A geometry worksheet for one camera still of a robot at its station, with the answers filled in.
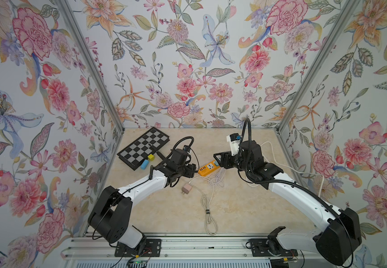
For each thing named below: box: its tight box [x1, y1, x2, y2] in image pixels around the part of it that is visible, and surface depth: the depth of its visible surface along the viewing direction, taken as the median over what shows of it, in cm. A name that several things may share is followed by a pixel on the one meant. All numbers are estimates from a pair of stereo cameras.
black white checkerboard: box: [117, 126, 171, 171], surface depth 109 cm
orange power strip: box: [197, 160, 221, 177], surface depth 99 cm
